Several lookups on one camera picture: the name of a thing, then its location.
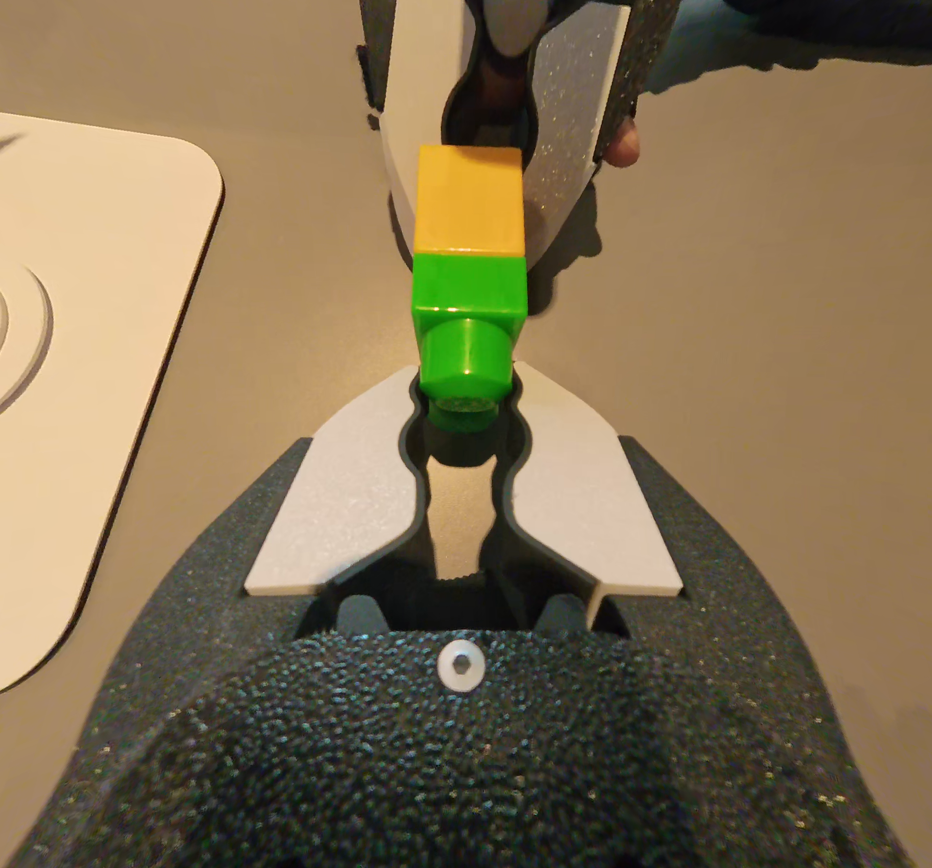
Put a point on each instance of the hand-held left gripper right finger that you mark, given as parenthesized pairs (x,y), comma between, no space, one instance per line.
(590,496)

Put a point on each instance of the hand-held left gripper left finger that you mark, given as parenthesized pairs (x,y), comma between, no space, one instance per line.
(342,496)

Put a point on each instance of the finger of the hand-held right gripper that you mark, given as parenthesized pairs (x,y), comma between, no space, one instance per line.
(422,45)
(575,118)

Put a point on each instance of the yellow single-stud mega block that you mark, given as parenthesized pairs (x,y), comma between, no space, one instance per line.
(470,198)

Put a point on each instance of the green two-stud mega block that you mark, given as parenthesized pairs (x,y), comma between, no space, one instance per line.
(466,285)

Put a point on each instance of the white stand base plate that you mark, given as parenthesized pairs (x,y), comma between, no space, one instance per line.
(94,373)

